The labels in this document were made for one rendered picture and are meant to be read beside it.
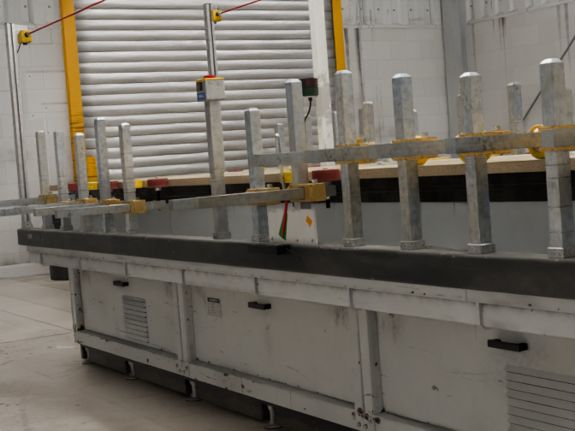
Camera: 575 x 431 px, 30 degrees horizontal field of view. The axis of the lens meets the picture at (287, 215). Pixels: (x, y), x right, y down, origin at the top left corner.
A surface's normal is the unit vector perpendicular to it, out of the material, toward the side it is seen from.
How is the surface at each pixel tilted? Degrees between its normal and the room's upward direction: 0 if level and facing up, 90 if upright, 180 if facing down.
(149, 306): 90
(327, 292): 90
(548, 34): 90
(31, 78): 90
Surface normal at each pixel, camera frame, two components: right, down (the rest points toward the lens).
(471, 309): -0.85, 0.09
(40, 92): 0.51, 0.00
